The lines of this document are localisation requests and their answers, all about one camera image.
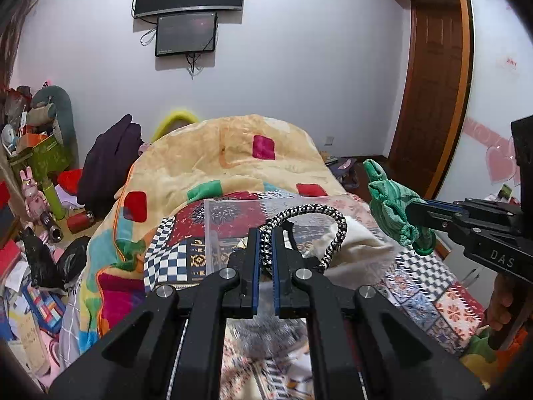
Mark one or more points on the dark purple garment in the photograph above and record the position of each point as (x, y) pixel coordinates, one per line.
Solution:
(107, 165)

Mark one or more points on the green knitted cloth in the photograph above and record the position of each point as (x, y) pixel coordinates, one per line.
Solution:
(388, 204)

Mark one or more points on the green bottle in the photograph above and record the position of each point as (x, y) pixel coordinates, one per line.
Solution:
(53, 199)

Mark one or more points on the small wall monitor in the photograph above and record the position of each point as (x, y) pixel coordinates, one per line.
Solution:
(186, 33)

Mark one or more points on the wooden door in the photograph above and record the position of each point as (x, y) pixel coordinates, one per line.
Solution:
(420, 149)

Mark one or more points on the grey backpack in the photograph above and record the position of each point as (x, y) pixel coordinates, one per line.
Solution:
(344, 170)

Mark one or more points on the red plush item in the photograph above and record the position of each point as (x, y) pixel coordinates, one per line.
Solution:
(69, 181)

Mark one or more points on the white soft cloth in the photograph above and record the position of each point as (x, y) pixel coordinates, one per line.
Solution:
(363, 258)

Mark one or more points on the green storage box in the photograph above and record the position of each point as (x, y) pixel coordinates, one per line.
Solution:
(49, 156)

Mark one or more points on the clear plastic storage bin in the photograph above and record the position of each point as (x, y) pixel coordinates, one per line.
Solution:
(227, 222)

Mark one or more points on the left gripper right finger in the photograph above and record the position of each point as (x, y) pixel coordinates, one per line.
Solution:
(361, 345)

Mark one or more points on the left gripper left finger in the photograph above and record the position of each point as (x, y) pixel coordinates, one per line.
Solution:
(171, 345)

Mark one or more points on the grey plush toy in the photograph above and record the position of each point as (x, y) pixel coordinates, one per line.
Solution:
(51, 110)

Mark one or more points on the beige fleece blanket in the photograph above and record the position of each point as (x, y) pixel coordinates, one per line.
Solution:
(242, 155)

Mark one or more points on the pink rabbit toy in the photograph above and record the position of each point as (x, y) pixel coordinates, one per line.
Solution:
(34, 200)

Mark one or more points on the bagged grey knit item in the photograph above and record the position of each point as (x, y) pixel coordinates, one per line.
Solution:
(266, 336)

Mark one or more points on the yellow chair back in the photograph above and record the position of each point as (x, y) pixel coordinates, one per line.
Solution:
(175, 120)

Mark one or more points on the red thermos bottle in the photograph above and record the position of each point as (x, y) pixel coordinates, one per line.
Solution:
(80, 221)

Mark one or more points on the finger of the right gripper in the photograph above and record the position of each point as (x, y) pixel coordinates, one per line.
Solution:
(471, 205)
(437, 215)

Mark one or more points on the black plastic bag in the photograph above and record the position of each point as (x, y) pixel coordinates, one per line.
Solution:
(45, 273)

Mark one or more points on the patchwork patterned bedsheet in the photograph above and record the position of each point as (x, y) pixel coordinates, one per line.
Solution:
(422, 287)

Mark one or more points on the person's right hand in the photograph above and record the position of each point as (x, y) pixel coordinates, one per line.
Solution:
(498, 312)

